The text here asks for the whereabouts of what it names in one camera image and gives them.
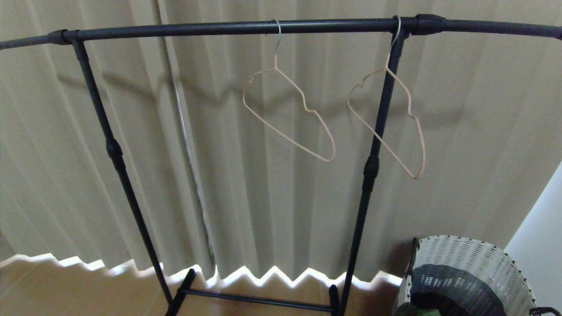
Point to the pink clothes hanger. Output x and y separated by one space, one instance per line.
387 66
275 66

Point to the black clothes rack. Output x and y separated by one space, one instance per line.
219 28

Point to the white laundry basket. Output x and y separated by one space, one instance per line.
461 254

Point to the beige curtain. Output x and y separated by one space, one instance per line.
109 175

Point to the green garment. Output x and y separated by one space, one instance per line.
415 310

